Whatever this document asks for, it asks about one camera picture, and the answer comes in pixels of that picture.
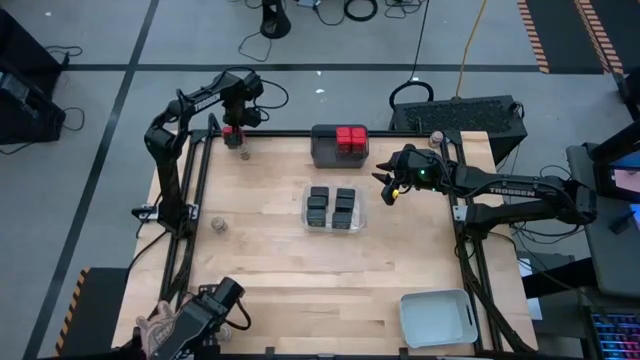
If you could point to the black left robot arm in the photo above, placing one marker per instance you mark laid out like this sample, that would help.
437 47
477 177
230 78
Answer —
167 180

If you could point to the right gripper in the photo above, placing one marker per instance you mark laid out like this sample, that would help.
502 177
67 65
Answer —
422 170

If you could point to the backlit rainbow keyboard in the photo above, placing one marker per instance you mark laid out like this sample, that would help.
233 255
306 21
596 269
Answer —
617 335

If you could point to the silver table clamp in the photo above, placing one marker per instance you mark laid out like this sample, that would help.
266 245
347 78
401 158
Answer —
150 213

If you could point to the dark grey plastic bin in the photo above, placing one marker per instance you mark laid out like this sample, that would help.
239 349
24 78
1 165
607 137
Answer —
325 159

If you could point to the black computer monitor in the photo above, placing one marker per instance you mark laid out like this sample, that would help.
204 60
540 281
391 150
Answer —
625 177

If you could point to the black pedestal stand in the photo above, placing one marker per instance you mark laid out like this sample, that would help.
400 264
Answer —
274 20

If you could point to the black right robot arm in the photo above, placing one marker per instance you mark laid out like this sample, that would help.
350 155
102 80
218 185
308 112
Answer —
515 190

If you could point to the black equipment case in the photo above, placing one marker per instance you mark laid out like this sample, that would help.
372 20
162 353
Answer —
30 120
20 40

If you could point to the small black desk device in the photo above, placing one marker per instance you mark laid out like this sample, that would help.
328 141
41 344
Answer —
622 222

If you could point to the grey desk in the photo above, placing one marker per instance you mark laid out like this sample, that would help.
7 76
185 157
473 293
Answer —
605 260

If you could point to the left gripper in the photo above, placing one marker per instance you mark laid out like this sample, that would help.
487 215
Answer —
237 114

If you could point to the clear plastic bin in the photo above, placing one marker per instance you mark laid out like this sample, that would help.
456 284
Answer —
360 220

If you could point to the person's hand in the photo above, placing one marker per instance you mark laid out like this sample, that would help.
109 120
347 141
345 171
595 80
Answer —
155 327

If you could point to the white plastic bin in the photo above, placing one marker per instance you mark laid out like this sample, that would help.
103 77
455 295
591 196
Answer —
435 320

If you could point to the dark green spice tin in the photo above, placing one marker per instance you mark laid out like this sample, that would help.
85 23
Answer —
345 204
346 193
320 191
317 202
342 220
316 218

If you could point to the black aluminium table frame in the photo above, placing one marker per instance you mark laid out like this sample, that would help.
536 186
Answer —
280 133

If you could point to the black hazard-striped floor mat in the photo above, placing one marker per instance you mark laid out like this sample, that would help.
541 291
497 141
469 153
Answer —
100 310
565 35

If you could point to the black computer tower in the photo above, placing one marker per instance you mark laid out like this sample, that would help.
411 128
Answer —
460 117

